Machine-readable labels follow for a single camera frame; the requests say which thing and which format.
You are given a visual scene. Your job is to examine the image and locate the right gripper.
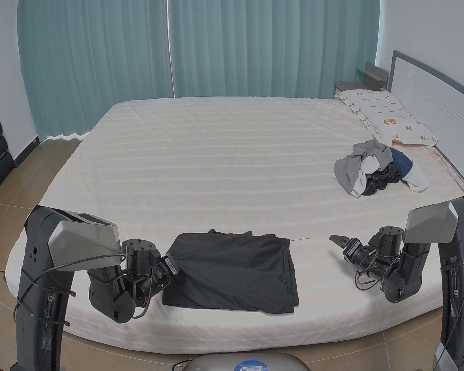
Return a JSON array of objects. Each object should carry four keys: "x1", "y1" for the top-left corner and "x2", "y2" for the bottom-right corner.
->
[{"x1": 329, "y1": 234, "x2": 372, "y2": 270}]

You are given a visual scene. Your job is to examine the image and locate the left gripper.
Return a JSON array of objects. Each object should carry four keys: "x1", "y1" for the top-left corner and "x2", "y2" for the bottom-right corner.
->
[{"x1": 154, "y1": 254, "x2": 181, "y2": 286}]

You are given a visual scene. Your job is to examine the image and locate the black T-shirt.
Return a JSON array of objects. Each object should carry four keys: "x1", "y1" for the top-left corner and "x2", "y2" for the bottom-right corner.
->
[{"x1": 162, "y1": 229, "x2": 300, "y2": 316}]

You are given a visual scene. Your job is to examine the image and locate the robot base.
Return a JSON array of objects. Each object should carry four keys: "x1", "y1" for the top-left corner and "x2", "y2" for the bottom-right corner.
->
[{"x1": 182, "y1": 353, "x2": 310, "y2": 371}]

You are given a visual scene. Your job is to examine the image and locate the pile of clothes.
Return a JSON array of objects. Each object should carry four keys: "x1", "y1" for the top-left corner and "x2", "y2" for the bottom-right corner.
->
[{"x1": 334, "y1": 139, "x2": 430, "y2": 198}]

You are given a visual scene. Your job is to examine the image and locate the bed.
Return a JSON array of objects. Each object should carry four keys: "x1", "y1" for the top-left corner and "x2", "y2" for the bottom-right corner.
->
[{"x1": 6, "y1": 50, "x2": 464, "y2": 356}]

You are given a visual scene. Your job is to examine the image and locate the white printed pillow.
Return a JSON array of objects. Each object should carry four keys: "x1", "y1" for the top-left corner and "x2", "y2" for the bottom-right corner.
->
[{"x1": 334, "y1": 89, "x2": 440, "y2": 147}]

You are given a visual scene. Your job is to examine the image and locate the grey bedside table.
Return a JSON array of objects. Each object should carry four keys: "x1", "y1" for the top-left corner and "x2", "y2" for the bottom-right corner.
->
[{"x1": 334, "y1": 61, "x2": 389, "y2": 92}]

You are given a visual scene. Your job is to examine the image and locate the blue-green curtain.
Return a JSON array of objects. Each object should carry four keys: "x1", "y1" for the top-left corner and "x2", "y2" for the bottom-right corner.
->
[
  {"x1": 166, "y1": 0, "x2": 381, "y2": 100},
  {"x1": 17, "y1": 0, "x2": 175, "y2": 140}
]

